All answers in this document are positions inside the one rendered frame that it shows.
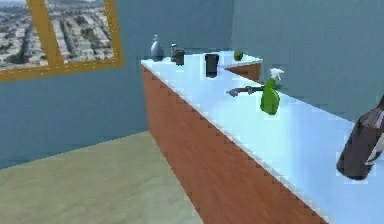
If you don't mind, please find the black cup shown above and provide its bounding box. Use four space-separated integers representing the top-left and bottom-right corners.
204 53 220 79

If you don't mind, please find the green spray bottle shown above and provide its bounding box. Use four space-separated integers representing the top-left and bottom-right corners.
259 67 285 116

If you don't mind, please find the yellow framed window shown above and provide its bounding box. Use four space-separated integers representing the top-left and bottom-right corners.
0 0 126 83

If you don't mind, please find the brown counter with pale top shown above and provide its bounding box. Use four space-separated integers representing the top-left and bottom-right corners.
140 49 384 224

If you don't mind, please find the small dark shaker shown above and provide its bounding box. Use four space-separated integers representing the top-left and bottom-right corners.
169 43 186 67

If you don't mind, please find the dark brown bottle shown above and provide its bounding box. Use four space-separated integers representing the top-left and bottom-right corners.
335 94 384 181

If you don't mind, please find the grey round bottle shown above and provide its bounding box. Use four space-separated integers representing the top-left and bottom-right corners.
149 34 165 62

